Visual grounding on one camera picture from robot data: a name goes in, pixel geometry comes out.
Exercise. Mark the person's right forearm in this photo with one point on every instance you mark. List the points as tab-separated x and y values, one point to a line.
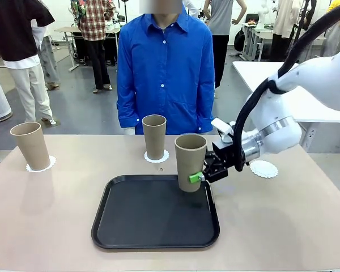
126	116

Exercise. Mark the black bag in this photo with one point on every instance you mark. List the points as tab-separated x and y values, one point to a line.
239	39

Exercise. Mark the person in beige clothes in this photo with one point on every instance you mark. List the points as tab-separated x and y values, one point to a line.
283	17

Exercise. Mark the black plastic serving tray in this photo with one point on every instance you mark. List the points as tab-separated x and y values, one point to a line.
158	221

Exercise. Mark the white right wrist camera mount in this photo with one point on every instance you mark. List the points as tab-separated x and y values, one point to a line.
219	126

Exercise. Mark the white paper doily coaster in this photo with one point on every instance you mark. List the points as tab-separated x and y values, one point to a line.
53	162
265	170
165	157

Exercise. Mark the person in plaid shirt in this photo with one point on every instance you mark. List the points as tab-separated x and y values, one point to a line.
95	22

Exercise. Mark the white background desk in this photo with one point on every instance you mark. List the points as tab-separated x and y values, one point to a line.
253	29

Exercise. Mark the tall brown paper cup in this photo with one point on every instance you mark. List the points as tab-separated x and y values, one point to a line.
154	139
190	158
31	147

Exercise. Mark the person in blue shirt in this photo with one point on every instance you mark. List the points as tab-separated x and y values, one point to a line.
164	71

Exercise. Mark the person in gray trousers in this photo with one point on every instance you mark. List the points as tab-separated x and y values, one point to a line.
49	62

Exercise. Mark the person's left forearm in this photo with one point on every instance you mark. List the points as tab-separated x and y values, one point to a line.
205	116

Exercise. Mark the large white table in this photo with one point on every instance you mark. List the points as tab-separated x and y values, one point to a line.
243	73

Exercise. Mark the man in black t-shirt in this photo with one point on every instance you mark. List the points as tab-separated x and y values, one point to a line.
14	28

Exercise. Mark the person in gray shirt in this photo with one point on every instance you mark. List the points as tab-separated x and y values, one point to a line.
218	17

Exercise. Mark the gray desk with white legs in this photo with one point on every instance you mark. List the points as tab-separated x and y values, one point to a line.
71	29

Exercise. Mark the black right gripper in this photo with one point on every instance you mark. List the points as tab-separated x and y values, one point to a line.
222	158

